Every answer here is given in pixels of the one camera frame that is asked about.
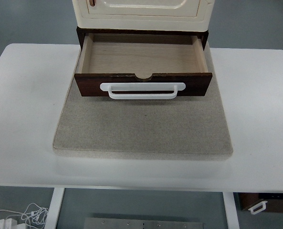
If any grey metal plate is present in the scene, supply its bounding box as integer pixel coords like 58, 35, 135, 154
83, 217, 205, 229

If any brown wooden box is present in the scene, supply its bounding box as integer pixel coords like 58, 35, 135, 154
238, 192, 283, 214

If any white box handle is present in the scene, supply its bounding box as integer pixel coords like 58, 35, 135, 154
248, 200, 268, 215

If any dark wooden drawer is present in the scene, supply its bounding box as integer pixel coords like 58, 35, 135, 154
73, 32, 213, 100

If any white drawer handle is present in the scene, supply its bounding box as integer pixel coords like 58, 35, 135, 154
99, 82, 187, 100

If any beige felt mat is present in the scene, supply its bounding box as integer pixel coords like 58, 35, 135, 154
52, 46, 234, 161

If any white table leg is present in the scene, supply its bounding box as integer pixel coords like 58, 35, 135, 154
222, 192, 240, 229
44, 187, 65, 229

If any white charger plug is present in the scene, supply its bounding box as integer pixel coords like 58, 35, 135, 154
0, 217, 19, 229

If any cream cabinet with door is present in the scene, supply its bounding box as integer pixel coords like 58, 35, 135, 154
73, 0, 215, 32

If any white cable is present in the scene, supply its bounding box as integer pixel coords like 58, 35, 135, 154
0, 202, 49, 229

